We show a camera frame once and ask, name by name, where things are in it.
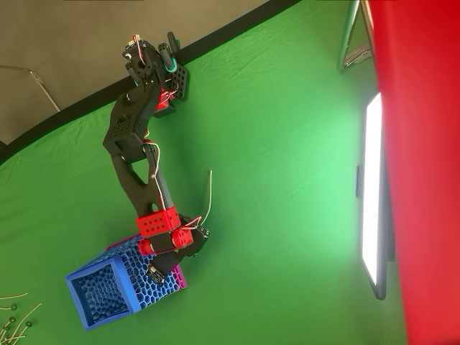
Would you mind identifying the blue and pink mesh basket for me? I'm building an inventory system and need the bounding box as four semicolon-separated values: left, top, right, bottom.
65;233;188;331

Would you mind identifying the green table cloth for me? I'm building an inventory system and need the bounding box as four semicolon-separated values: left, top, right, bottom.
0;0;409;345

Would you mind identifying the thin metal rod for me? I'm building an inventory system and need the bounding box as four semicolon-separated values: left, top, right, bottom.
0;65;61;113

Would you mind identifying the large red panel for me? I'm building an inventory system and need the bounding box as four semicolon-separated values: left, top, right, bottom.
366;0;460;345

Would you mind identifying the chrome tube stand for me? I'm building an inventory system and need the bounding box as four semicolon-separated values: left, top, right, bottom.
336;0;377;73

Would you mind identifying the red white servo cable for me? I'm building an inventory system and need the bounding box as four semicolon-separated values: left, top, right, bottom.
132;34;204;231

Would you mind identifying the black perforated base mount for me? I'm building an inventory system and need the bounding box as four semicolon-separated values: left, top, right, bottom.
157;66;190;118

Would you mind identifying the black clamp with teal ring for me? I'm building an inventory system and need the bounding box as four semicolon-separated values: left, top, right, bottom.
157;32;181;73

